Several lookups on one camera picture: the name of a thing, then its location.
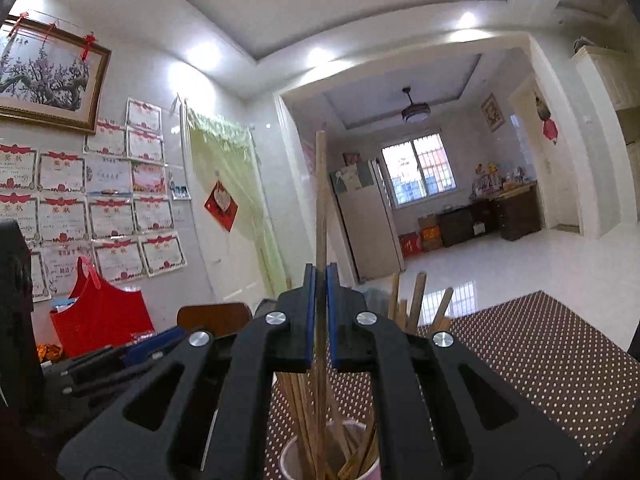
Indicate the grey bag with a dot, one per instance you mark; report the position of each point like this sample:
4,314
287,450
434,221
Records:
582,45

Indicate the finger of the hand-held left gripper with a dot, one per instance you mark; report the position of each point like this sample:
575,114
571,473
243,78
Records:
150,347

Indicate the pink cup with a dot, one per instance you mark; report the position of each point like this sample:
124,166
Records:
290,465

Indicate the barred window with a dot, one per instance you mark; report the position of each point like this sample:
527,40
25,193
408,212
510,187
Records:
417,170

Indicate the small red picture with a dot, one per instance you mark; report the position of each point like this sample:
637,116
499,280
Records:
351,158

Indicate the framed wall picture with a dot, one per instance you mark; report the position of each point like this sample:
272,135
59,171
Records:
492,112

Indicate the red gift bag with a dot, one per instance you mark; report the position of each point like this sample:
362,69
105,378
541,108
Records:
100,315

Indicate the red cardboard box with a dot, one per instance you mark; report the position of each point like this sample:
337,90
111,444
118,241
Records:
410,246

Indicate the group of award certificates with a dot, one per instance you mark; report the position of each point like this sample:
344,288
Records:
110,215

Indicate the gold-framed blossom picture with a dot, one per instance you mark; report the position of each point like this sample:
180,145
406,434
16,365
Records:
45,75

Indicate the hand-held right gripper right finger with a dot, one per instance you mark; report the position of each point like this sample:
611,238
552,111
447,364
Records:
331,310

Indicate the dark jacket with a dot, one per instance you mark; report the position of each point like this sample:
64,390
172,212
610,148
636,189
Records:
635,342

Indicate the small photo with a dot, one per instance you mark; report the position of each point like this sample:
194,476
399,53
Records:
180,192

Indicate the bunch of wooden chopsticks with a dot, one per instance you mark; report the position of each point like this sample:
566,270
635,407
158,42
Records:
300,420

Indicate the assorted colourful clutter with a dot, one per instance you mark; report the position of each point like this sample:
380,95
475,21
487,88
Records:
495,180

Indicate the orange cardboard box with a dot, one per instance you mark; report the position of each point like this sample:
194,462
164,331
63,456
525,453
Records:
431,234

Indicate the red diamond paper decoration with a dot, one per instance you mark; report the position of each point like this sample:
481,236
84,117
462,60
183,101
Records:
221,205

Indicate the ceiling fan lamp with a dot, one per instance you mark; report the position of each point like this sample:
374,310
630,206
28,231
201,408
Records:
416,115

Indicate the pale green curtain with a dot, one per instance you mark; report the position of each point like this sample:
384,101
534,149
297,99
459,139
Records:
220,140

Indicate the dark wooden desk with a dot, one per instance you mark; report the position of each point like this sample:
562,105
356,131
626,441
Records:
520,217

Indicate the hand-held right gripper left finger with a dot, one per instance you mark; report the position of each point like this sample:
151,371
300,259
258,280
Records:
311,310

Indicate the white door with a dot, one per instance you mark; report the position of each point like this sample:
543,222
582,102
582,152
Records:
560,195

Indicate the brown wooden chair back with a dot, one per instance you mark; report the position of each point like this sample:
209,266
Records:
215,317

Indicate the white wall cabinets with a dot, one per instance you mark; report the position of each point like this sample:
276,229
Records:
605,75

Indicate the single wooden chopstick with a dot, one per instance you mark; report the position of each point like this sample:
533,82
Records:
320,200

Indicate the red hanging tassel decoration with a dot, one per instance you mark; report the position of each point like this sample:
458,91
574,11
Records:
550,130

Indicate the beige refrigerator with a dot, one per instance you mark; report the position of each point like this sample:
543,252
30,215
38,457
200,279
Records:
365,230

